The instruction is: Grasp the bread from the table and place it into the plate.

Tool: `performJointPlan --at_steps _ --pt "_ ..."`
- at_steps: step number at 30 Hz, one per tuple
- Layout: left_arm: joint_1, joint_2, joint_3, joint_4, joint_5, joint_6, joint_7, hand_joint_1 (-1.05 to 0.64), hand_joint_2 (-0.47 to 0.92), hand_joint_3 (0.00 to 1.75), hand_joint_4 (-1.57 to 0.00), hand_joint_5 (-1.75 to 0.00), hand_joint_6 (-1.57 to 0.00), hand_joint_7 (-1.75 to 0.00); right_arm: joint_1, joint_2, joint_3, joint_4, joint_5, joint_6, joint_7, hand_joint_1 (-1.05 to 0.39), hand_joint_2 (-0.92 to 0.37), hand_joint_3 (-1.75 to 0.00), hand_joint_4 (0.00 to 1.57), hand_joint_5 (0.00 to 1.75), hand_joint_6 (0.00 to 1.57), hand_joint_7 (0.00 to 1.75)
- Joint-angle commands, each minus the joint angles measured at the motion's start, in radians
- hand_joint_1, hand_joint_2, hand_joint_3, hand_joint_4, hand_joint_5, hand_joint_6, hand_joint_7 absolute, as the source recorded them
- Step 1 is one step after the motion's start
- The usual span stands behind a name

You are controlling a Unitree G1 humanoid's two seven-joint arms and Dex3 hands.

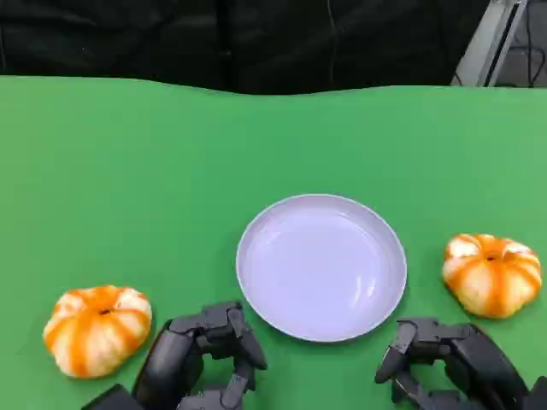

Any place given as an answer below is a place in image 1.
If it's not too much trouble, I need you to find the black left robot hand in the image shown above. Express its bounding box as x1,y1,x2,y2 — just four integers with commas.
132,301,268,410

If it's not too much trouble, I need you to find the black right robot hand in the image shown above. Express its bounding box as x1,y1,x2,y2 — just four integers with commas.
374,318,531,410

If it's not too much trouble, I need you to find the orange white toy bread roll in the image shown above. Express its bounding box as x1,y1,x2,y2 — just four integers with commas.
42,284,154,379
441,232,543,319

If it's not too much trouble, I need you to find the lilac plate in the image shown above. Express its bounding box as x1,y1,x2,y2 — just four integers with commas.
235,193,408,343

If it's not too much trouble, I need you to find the black backdrop curtain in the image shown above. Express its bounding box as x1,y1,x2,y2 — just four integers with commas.
0,0,491,96

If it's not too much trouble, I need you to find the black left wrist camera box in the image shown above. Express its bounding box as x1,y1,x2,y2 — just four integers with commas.
80,383,142,410

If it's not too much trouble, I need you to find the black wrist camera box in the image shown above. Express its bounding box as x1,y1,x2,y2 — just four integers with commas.
80,383,142,410
527,375,547,410

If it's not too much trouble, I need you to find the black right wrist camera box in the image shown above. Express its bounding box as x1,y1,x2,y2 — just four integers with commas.
527,375,547,410

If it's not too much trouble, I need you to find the black floor cable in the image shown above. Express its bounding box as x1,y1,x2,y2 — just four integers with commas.
523,8,540,86

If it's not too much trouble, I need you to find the silver aluminium frame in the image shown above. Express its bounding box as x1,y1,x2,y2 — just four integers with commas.
450,0,535,87

